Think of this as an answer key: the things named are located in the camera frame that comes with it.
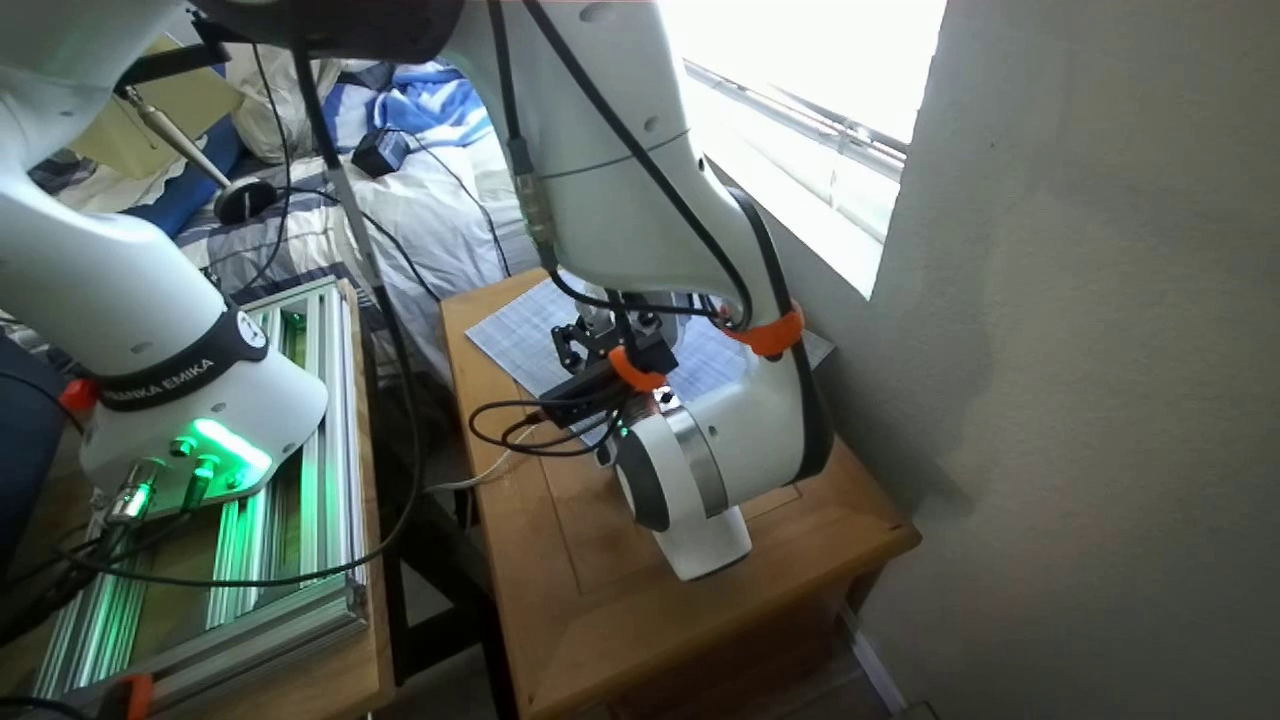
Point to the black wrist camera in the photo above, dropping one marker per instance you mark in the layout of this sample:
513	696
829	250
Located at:
580	399

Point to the white bed with bedding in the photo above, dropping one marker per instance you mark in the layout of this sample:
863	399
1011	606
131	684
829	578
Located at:
433	222

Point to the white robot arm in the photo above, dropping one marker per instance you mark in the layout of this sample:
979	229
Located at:
589	101

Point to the wooden side table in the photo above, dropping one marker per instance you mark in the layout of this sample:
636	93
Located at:
602	629

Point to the blue white striped cloth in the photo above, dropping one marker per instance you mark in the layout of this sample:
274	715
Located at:
427	101

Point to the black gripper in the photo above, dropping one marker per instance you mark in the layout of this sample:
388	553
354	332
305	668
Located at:
632	341

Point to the grey woven placemat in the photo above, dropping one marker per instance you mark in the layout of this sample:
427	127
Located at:
519	337

